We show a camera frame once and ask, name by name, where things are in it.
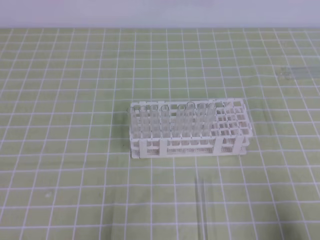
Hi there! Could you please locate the white plastic test tube rack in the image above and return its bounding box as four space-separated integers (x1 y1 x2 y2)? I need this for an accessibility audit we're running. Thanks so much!
127 98 253 159

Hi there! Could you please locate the green checkered tablecloth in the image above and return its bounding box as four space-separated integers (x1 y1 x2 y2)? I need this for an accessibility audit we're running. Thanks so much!
0 28 320 240

